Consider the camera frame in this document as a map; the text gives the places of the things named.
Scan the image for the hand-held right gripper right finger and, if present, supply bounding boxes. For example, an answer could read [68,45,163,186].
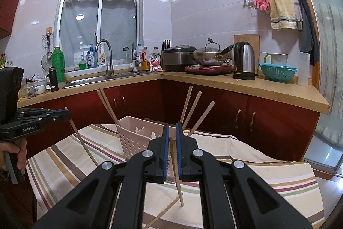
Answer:
[175,122,313,229]

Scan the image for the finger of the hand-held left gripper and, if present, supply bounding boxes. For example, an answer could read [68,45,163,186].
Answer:
[17,108,71,118]
[40,114,72,127]

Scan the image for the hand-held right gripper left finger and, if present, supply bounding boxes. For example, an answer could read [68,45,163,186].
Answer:
[33,124,170,229]

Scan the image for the pink perforated utensil holder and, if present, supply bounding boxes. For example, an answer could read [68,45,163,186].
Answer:
[115,116,168,161]

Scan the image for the person's left hand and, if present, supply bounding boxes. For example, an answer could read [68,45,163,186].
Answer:
[0,138,28,178]

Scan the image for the white printed bowl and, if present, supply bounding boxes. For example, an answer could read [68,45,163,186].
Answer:
[27,79,49,95]

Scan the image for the dark thermos flask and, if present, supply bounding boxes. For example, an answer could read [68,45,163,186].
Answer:
[48,67,59,92]

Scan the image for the hanging metal strainers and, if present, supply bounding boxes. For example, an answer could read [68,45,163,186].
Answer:
[41,33,54,71]

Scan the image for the green plastic bottle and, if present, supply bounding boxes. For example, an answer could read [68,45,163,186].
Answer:
[51,47,66,83]

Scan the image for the steel kitchen sink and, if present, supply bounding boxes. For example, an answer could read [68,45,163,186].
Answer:
[63,71,162,89]

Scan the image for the blue pump soap bottle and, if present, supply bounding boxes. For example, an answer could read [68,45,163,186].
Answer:
[86,44,96,68]

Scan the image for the steel kitchen faucet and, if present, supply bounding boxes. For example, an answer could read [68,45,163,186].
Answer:
[95,39,115,76]

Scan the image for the white spray bottle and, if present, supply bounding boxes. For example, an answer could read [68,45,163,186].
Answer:
[97,44,107,67]

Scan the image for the red induction cooker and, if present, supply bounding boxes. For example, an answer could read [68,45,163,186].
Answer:
[184,64,233,75]

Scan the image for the red and white packet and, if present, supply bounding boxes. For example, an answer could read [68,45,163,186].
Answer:
[149,55,163,72]

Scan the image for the grey rice cooker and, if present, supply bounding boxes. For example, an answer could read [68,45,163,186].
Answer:
[161,44,197,72]

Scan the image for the steel wok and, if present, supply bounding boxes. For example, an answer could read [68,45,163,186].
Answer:
[190,45,235,66]

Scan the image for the striped tablecloth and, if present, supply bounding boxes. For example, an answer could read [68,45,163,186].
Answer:
[25,123,326,229]

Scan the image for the red kitchen base cabinets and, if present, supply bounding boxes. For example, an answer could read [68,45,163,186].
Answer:
[17,76,320,162]

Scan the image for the glass wok lid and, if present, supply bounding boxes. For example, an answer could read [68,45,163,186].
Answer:
[197,38,222,54]

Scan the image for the beige kitchen countertop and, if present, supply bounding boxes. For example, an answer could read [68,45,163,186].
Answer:
[17,69,331,114]

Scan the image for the steel electric kettle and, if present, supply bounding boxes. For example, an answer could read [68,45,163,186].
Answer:
[233,42,256,80]

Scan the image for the teal plastic colander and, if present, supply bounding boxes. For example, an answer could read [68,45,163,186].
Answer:
[259,62,298,83]

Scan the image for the wooden cutting board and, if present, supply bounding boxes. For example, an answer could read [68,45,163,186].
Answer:
[234,34,260,75]

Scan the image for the translucent plastic container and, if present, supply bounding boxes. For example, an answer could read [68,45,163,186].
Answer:
[297,51,311,86]

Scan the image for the pink rubber gloves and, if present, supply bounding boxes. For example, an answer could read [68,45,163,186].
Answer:
[254,0,270,12]

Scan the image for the frosted glass door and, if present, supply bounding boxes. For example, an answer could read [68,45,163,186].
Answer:
[281,0,343,178]

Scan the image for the dark grey cloth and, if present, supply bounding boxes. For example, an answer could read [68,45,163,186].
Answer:
[297,0,320,66]

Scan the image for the yellow towel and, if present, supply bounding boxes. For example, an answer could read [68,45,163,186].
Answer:
[266,0,298,30]

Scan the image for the aluminium frame window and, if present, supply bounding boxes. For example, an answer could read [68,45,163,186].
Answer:
[55,0,145,71]

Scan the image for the white mug green handle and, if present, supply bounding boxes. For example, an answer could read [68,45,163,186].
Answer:
[264,52,288,65]

